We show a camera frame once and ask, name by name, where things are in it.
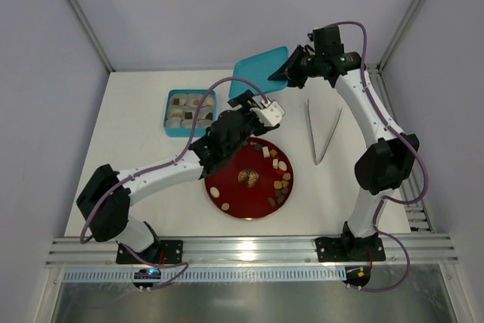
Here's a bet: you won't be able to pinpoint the teal box lid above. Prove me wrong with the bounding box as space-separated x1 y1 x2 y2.
233 46 288 95

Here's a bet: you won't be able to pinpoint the teal chocolate box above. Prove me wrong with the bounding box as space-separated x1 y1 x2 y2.
163 89 217 138

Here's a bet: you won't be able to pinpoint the metal tongs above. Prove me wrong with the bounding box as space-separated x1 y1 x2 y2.
304 98 343 166

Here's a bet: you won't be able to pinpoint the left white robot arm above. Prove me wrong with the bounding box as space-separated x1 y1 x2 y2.
76 91 285 265

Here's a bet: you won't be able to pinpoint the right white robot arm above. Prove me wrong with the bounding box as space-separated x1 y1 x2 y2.
269 23 420 262

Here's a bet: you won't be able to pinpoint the cream rectangular chocolate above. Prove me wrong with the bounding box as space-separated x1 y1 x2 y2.
262 147 271 157

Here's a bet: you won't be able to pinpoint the white oval chocolate right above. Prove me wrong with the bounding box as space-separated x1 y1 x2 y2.
278 160 287 171

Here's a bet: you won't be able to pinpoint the white oval chocolate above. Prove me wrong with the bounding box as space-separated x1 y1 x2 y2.
278 160 287 171
209 187 220 198

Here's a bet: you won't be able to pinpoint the brown striped chocolate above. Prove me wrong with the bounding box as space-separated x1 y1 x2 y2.
267 197 276 208

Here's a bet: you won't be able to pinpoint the round red lacquer tray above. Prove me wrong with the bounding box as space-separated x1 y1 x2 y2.
204 137 294 220

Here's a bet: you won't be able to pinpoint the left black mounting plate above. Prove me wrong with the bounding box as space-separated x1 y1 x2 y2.
116 240 183 265

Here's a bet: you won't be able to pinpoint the black mounting plate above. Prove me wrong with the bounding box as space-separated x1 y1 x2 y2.
116 240 183 265
315 237 386 262

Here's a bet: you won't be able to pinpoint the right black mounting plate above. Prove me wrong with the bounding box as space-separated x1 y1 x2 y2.
315 237 386 262

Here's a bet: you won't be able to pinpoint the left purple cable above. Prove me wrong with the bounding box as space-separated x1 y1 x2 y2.
79 77 271 292

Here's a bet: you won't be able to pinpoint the white slotted cable duct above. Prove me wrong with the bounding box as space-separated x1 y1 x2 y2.
63 266 346 283

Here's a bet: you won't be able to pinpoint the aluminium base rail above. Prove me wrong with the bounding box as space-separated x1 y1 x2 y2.
45 233 458 266

